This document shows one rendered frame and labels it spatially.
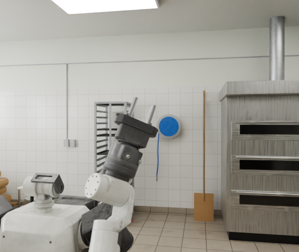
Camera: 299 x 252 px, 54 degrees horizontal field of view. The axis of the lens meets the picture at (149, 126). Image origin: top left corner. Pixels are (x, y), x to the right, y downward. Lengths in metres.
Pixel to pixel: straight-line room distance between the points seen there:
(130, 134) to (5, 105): 5.29
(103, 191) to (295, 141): 3.44
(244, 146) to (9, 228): 3.22
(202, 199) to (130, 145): 4.00
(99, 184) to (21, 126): 5.10
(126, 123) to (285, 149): 3.33
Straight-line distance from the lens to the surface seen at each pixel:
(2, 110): 6.02
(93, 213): 0.98
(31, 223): 1.02
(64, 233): 0.96
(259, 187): 3.98
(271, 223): 4.12
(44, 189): 1.01
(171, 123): 4.71
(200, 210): 4.75
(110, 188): 0.74
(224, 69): 4.91
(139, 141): 0.77
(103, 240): 0.73
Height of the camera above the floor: 1.53
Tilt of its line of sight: 1 degrees down
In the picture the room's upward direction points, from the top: straight up
